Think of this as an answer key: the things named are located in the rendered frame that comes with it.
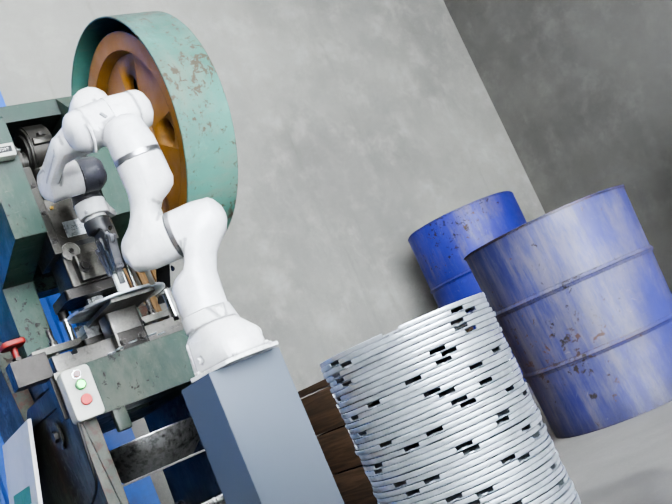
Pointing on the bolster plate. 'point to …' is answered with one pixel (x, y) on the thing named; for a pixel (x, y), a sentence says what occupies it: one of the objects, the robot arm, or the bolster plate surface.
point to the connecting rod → (40, 136)
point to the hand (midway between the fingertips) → (121, 284)
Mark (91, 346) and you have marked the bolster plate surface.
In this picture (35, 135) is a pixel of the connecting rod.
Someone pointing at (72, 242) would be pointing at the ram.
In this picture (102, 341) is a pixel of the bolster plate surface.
